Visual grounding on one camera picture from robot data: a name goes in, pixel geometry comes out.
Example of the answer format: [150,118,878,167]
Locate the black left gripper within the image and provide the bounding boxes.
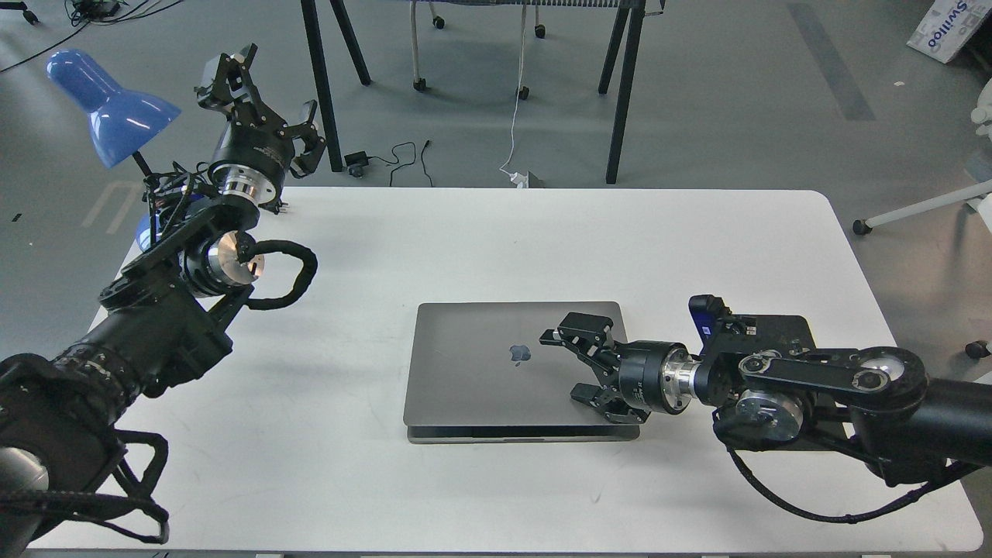
[195,43,326,208]

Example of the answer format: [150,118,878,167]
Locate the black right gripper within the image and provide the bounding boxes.
[539,312,698,425]

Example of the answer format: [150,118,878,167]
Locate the grey laptop computer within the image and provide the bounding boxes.
[403,301,640,444]

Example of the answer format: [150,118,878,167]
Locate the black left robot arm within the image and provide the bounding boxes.
[1,43,326,557]

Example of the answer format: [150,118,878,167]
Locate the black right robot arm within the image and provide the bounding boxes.
[539,295,991,524]

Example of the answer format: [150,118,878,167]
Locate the blue desk lamp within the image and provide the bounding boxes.
[46,49,181,177]

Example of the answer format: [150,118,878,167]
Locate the black mouse pad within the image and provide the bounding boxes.
[715,315,849,451]

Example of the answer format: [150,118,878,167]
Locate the rolling chair base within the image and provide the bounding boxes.
[408,0,547,102]

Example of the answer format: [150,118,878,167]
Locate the white chair leg with caster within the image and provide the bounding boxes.
[852,179,991,236]

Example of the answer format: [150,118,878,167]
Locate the white cardboard box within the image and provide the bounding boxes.
[906,1,991,64]

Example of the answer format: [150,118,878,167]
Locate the black power adapter cable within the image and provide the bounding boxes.
[343,139,435,188]

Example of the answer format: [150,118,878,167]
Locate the white charging cable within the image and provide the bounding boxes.
[499,0,546,189]

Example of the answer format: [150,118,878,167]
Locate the black cables on floor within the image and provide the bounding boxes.
[0,0,187,75]

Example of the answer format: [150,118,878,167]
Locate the black table frame legs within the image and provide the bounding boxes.
[299,0,647,185]

